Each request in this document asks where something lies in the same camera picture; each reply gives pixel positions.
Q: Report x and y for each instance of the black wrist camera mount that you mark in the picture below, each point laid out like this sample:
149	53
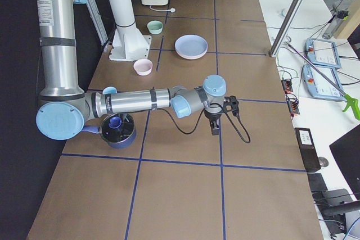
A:
231	104

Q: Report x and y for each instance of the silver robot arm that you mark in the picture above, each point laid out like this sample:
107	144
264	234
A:
65	107

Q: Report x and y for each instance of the grey water bottle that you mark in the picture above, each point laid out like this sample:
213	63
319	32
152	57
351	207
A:
336	21

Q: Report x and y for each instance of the blue saucepan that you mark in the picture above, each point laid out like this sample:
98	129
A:
117	130

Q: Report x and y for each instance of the near teach pendant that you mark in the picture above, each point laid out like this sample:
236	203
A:
318	87

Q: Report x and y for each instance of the white camera pole stand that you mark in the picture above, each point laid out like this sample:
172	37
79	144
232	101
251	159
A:
128	44

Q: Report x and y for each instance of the black power box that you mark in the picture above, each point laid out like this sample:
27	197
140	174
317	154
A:
307	150

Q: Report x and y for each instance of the black monitor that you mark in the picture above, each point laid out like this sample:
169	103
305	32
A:
345	151

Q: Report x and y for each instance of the green handled reacher grabber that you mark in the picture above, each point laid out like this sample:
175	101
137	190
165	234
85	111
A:
350	101

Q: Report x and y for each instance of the aluminium frame post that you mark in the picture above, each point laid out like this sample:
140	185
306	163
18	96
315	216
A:
285	27

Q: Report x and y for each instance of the teach pendant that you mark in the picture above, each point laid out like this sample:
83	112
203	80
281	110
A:
322	52
318	87

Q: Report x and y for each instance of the far teach pendant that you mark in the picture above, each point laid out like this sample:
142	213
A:
322	52

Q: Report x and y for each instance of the blue plate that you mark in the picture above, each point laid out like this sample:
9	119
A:
191	44

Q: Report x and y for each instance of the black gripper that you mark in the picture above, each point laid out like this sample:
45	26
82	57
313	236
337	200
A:
212	117

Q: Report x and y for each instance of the pink bowl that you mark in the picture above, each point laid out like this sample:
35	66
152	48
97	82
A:
143	67

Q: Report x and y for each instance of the green bowl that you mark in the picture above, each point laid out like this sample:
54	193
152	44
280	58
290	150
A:
155	27

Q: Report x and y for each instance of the pink plate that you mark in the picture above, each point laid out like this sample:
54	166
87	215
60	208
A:
191	57

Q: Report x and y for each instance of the light blue cup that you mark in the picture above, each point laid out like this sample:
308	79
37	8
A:
109	90

